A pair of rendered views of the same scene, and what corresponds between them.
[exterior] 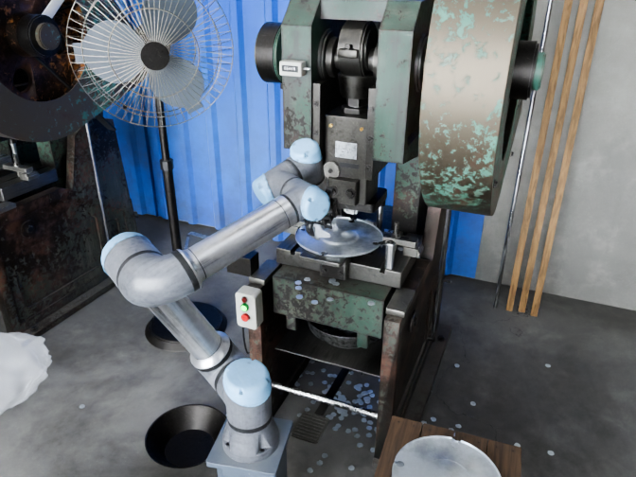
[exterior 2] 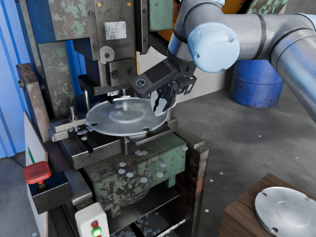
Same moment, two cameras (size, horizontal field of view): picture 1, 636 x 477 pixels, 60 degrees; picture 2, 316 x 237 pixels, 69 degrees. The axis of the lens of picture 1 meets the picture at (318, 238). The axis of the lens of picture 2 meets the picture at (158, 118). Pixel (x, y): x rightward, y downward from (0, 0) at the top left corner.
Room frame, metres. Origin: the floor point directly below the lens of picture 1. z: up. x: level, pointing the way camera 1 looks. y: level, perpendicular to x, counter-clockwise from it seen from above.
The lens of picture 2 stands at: (1.14, 0.50, 1.17)
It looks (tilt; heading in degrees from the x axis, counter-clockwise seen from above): 28 degrees down; 302
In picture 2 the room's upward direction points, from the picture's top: straight up
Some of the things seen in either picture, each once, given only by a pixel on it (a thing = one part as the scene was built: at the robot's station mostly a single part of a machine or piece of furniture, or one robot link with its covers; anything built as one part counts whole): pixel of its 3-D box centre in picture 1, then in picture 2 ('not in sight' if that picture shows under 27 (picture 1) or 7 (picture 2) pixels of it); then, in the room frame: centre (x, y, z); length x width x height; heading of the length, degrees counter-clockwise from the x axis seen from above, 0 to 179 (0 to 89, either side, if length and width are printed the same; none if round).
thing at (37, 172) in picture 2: not in sight; (40, 180); (1.66, 0.27, 0.72); 0.07 x 0.06 x 0.08; 158
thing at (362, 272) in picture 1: (350, 248); (114, 125); (1.75, -0.12, 0.68); 0.45 x 0.30 x 0.06; 68
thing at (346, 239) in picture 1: (339, 236); (127, 114); (1.64, -0.07, 0.78); 0.29 x 0.29 x 0.01
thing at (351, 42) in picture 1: (357, 78); not in sight; (1.75, -0.12, 1.27); 0.21 x 0.12 x 0.34; 158
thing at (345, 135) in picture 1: (350, 154); (110, 37); (1.71, -0.10, 1.04); 0.17 x 0.15 x 0.30; 158
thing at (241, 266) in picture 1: (243, 274); (55, 204); (1.66, 0.26, 0.62); 0.10 x 0.06 x 0.20; 68
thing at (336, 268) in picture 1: (333, 259); (135, 135); (1.59, -0.05, 0.72); 0.25 x 0.14 x 0.14; 158
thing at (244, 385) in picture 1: (246, 391); not in sight; (1.08, 0.18, 0.62); 0.13 x 0.12 x 0.14; 36
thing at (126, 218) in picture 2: (348, 330); (120, 187); (1.76, -0.12, 0.31); 0.43 x 0.42 x 0.01; 68
